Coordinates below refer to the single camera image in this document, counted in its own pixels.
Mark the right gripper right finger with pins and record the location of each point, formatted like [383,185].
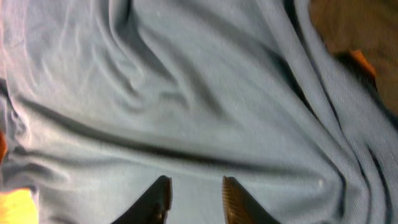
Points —
[240,207]

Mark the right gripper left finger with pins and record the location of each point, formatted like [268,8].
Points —
[152,206]

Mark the blue polo shirt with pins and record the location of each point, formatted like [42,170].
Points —
[101,98]

